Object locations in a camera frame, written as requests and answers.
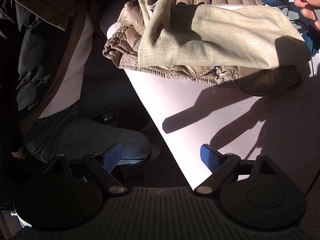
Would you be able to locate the bystander hand with phone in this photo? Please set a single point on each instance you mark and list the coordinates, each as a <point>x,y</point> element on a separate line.
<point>307,10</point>

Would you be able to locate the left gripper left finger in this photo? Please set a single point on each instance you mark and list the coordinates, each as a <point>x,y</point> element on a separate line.
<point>98,168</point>

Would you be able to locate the beige knit tank top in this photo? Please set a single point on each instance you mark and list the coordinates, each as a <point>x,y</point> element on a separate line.
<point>252,36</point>

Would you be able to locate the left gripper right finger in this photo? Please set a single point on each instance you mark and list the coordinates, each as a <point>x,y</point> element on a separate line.
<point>222,166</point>

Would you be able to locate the seated person in jeans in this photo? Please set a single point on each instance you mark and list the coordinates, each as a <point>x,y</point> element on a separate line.
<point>47,106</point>

